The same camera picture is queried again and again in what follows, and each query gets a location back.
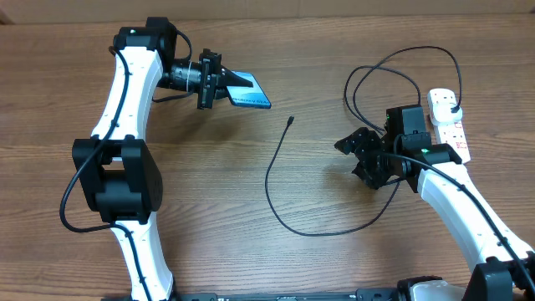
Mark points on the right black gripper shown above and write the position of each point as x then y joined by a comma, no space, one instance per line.
354,141

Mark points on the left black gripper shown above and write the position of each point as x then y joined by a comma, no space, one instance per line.
211,85

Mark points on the blue Samsung Galaxy smartphone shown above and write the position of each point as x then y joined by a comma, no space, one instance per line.
253,97

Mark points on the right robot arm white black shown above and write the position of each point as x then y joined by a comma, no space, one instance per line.
500,262

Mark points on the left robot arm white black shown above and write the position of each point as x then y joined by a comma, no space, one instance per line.
114,166

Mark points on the white charger plug adapter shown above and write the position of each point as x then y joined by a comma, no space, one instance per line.
445,114

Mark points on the white power strip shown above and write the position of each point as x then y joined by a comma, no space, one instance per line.
452,134

